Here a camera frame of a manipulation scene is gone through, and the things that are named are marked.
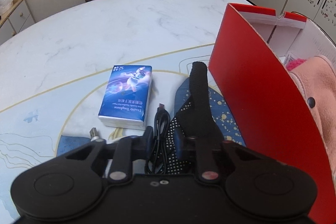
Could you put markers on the blue tissue pack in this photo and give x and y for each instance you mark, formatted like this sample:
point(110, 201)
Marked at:
point(126, 98)

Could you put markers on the pink strawberry plush ball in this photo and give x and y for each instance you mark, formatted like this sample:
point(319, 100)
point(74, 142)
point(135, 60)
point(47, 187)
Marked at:
point(294, 63)

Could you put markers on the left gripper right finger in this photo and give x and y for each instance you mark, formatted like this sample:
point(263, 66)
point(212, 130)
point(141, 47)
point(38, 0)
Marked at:
point(200, 151)

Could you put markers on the blue illustrated table mat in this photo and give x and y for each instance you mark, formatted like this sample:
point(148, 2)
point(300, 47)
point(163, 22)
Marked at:
point(35, 131)

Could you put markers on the red white storage box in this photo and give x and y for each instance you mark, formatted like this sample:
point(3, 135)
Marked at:
point(248, 64)

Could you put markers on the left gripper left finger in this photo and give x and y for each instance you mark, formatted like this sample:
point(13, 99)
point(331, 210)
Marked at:
point(125, 152)

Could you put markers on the low wooden sideboard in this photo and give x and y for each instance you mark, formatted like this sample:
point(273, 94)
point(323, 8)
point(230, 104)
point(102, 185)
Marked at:
point(16, 16)

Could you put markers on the pink fleece hat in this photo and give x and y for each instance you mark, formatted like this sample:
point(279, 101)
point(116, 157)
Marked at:
point(315, 79)

